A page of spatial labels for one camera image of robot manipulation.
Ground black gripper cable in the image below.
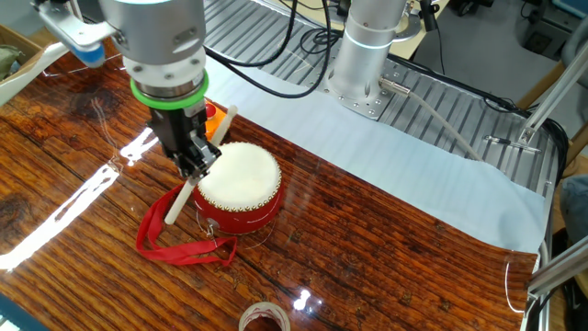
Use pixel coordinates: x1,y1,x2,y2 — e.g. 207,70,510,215
204,0,333,100

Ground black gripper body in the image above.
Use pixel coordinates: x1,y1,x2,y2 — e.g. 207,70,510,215
147,101,208,155

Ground wood grain table sheet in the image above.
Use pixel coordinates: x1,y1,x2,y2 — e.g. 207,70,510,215
0,25,539,331

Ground blue grey trouser leg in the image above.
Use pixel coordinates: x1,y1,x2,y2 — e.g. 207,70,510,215
559,173,588,245

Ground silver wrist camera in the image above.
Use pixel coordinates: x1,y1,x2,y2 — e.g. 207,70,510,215
31,0,119,68

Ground grey green bag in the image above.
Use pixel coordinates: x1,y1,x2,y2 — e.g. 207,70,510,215
0,43,25,83

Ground open cardboard box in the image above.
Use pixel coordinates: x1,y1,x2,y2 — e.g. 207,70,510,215
0,23,46,86

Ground grey chair back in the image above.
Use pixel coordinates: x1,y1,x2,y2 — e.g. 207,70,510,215
559,26,588,86

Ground black shoe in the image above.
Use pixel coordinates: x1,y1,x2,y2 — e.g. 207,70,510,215
560,274,588,316

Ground dark floor box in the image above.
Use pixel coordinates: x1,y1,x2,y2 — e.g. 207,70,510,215
522,21,556,57

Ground small red drum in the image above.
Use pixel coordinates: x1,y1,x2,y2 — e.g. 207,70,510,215
191,141,284,235

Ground green wrist adapter ring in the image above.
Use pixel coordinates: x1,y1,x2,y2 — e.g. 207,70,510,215
130,71,210,111

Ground black cable bundle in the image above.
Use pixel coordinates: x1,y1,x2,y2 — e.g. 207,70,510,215
388,52,571,185

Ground black chair base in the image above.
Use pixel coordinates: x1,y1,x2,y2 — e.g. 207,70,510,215
448,0,496,18

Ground thin metal rod tool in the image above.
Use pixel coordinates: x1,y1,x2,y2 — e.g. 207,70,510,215
483,133,542,154

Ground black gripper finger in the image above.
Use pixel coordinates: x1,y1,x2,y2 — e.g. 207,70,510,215
192,135,222,174
172,151,203,180

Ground white drumstick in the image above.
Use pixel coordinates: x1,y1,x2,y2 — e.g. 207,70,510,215
164,104,239,226

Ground beige cable with metal connector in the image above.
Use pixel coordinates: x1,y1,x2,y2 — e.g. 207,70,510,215
379,76,484,163

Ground aluminium frame strut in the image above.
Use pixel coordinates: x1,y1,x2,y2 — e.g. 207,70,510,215
516,51,588,149
526,234,588,299

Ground orange emergency stop button box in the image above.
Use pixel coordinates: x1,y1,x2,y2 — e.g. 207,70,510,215
204,101,229,142

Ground blue plastic item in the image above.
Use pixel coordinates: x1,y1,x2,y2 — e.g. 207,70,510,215
552,0,588,20

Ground pale white table cloth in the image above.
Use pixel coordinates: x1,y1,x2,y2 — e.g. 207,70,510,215
0,40,550,255

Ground printed packing tape roll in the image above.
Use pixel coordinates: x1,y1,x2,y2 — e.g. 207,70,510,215
237,301,292,331

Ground red ribbon strap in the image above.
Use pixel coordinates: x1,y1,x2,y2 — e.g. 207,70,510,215
135,178,239,268

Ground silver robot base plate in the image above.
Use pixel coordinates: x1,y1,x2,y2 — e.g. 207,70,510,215
305,58,414,121

